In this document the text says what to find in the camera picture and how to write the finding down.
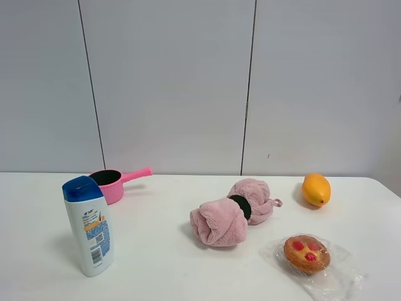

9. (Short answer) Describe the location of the plastic-wrapped fruit tart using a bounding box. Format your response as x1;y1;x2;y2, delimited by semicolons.
260;234;367;300

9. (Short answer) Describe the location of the pink toy saucepan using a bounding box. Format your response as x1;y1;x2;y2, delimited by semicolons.
89;167;153;205

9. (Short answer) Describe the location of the white blue-capped shampoo bottle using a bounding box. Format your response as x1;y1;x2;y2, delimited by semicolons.
62;176;115;277

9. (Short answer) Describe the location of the yellow orange mango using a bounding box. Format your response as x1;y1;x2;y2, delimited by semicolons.
301;173;331;207

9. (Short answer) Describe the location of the pink rolled plush towel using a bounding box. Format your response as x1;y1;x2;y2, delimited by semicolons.
190;178;283;248

